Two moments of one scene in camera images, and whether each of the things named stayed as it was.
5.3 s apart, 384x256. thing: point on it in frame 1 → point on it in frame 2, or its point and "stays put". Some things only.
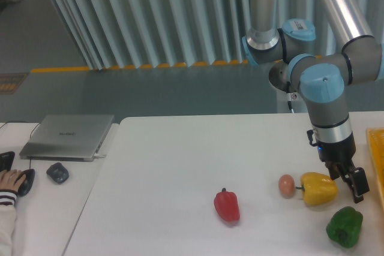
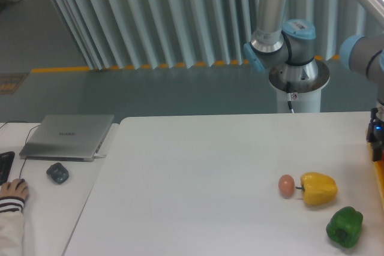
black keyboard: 6,160 stays put
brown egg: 286,185 stays put
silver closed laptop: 67,137 stays put
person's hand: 7,178 → 16,187
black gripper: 339,151 → 375,135
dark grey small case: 58,172 stays put
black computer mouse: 29,176 → 20,181
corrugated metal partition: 123,18 stays put
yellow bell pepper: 319,189 stays put
